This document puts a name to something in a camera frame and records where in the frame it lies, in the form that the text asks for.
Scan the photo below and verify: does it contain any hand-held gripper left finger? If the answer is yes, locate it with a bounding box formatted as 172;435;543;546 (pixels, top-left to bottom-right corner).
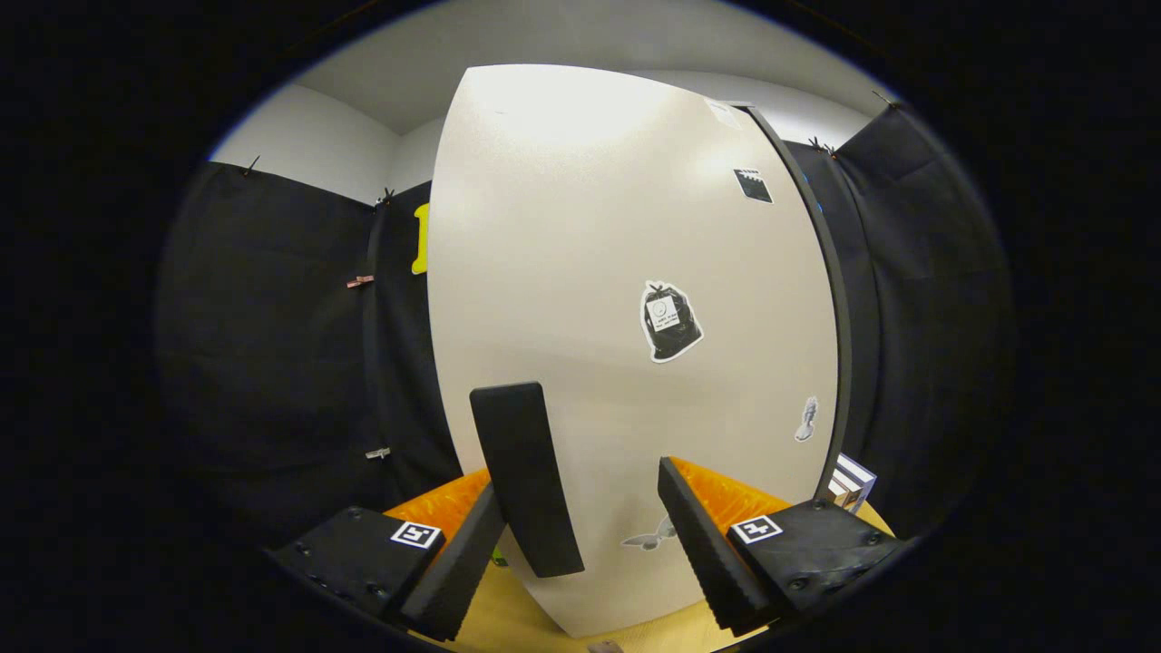
268;468;507;643

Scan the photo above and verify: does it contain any black door handle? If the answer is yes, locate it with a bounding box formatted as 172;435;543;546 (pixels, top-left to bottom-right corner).
469;382;586;579

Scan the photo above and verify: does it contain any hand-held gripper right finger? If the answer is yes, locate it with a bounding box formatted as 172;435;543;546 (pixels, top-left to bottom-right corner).
657;456;912;636

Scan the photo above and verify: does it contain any black backdrop cloth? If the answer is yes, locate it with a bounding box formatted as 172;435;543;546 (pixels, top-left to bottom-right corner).
154;100;1012;545

